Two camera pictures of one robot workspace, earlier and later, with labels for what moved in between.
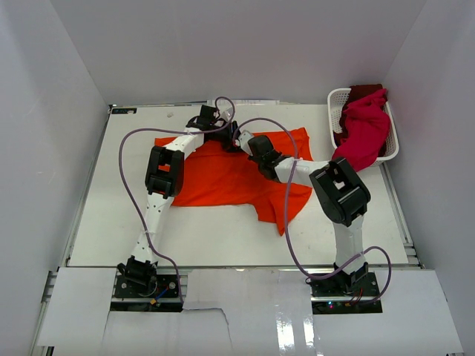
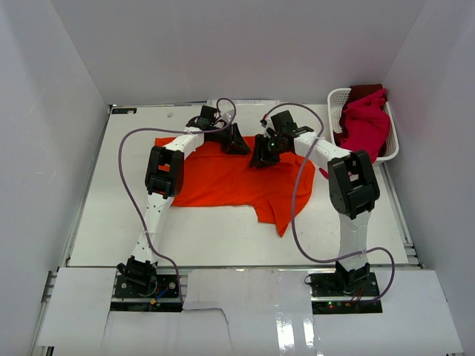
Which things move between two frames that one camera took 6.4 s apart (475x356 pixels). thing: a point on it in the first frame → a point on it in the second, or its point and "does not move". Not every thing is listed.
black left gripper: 227,145 does not move
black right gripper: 252,158 → 260,157
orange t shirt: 211,176 does not move
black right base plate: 329,296 does not move
